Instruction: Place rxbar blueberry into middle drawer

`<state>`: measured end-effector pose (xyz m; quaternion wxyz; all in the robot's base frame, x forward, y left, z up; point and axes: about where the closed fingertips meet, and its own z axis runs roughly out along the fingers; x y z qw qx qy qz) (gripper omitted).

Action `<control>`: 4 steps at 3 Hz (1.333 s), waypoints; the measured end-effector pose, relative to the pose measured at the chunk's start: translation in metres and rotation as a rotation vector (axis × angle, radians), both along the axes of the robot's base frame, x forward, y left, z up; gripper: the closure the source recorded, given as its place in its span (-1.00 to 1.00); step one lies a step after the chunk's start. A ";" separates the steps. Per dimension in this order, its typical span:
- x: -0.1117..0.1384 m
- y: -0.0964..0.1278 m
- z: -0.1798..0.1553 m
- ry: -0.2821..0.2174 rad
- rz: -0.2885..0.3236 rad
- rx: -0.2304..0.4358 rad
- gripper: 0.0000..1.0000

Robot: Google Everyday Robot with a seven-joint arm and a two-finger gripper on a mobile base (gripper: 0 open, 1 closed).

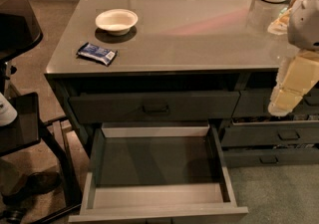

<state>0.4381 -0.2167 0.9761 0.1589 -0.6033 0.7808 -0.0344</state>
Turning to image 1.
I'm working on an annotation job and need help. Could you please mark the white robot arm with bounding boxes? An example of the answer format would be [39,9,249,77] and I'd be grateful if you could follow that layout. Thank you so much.
[268,0,319,116]

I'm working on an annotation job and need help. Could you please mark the black chair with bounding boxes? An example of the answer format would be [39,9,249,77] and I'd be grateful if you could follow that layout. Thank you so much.
[0,0,82,224]

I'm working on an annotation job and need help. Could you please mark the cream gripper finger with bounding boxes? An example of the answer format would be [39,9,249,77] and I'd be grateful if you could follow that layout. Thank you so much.
[268,50,319,116]

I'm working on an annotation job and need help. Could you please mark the grey top right drawer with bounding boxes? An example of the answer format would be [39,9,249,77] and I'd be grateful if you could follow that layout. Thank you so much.
[232,89,319,117]

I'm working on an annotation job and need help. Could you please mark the grey cabinet counter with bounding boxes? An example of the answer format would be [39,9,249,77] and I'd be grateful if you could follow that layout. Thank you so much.
[44,0,319,156]

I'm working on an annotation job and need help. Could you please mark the blue rxbar blueberry bar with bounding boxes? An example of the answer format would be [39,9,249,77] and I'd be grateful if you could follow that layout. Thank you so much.
[77,43,118,66]

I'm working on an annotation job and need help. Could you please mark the open grey middle drawer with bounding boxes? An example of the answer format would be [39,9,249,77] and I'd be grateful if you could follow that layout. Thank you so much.
[69,121,248,224]

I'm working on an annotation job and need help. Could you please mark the white object at left edge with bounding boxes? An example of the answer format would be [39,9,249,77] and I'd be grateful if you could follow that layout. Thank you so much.
[0,93,17,126]

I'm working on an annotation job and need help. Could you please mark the white paper bowl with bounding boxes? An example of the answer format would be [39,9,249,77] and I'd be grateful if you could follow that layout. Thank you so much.
[95,9,138,36]

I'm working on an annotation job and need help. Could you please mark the grey top left drawer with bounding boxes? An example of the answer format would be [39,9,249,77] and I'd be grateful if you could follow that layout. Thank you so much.
[69,91,239,123]

